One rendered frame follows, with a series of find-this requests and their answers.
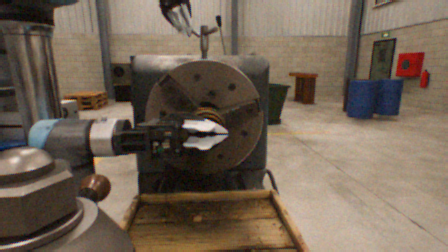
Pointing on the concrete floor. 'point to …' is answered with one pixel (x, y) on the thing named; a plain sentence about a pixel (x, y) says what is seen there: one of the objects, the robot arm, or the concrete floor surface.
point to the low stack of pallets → (89, 99)
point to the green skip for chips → (276, 102)
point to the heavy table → (305, 87)
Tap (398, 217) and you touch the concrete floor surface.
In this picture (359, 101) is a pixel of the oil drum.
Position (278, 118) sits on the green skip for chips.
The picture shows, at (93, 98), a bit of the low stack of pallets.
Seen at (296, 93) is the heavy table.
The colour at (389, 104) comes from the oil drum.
